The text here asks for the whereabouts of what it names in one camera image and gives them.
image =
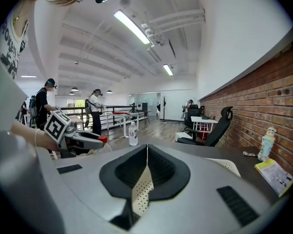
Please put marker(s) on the red cloth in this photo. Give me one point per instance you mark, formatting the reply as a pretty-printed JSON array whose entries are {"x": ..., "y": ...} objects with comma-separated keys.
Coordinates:
[{"x": 120, "y": 113}]

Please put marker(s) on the yellow-edged booklet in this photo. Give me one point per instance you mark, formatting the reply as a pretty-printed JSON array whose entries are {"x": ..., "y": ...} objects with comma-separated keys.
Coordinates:
[{"x": 274, "y": 177}]

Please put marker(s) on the white ceiling pipes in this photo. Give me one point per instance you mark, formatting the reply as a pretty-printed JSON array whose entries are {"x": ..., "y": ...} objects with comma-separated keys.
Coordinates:
[{"x": 175, "y": 16}]

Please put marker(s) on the white frame desk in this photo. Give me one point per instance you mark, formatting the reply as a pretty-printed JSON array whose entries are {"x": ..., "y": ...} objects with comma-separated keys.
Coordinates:
[
  {"x": 203, "y": 119},
  {"x": 123, "y": 116}
]

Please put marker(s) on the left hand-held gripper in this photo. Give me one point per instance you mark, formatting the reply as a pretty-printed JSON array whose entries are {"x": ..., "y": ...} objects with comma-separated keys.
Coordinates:
[{"x": 55, "y": 127}]

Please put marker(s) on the black office chair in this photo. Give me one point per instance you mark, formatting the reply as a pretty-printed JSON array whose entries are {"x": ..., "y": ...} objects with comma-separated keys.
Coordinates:
[
  {"x": 217, "y": 130},
  {"x": 193, "y": 113}
]

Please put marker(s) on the person's white printed shirt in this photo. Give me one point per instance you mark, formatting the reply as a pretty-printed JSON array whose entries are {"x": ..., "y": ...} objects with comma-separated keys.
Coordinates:
[{"x": 5, "y": 57}]

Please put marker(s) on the red-capped bottle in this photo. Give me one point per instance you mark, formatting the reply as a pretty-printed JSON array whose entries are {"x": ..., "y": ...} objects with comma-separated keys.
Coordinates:
[{"x": 103, "y": 139}]

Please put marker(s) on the twisted patterned wrapper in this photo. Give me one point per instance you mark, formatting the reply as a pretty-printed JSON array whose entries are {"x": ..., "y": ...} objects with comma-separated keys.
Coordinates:
[{"x": 249, "y": 153}]

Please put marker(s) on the dark pendant lamp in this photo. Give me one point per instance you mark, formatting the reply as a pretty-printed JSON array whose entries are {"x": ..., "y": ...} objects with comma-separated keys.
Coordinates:
[
  {"x": 74, "y": 89},
  {"x": 109, "y": 91},
  {"x": 71, "y": 93}
]

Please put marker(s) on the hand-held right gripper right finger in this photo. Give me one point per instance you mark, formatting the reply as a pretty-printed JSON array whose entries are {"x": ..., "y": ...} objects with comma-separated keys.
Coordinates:
[{"x": 197, "y": 203}]

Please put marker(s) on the long ceiling light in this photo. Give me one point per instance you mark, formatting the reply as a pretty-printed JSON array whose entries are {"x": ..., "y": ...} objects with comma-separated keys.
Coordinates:
[
  {"x": 168, "y": 69},
  {"x": 131, "y": 27}
]

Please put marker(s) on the cartoon figure bottle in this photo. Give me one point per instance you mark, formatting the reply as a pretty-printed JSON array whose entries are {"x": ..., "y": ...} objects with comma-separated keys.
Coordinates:
[{"x": 266, "y": 145}]

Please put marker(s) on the person's left forearm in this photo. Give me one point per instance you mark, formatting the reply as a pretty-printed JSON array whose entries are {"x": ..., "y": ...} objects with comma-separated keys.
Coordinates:
[{"x": 27, "y": 133}]

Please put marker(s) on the cream perforated plastic basket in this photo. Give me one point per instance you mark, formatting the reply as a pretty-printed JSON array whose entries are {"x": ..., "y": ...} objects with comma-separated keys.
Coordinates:
[{"x": 141, "y": 194}]

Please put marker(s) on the black railing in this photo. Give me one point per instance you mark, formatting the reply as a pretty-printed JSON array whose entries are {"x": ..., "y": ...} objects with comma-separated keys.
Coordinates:
[{"x": 117, "y": 107}]

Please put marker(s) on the clear water bottle white cap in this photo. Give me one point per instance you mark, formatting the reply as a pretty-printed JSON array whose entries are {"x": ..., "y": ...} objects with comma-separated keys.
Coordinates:
[{"x": 133, "y": 135}]

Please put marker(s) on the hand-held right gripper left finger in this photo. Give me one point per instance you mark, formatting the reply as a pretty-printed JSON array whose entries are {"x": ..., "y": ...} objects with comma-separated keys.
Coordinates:
[{"x": 88, "y": 179}]

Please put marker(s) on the black coat stand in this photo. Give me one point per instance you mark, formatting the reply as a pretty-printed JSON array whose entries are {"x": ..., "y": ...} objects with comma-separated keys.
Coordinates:
[{"x": 164, "y": 106}]

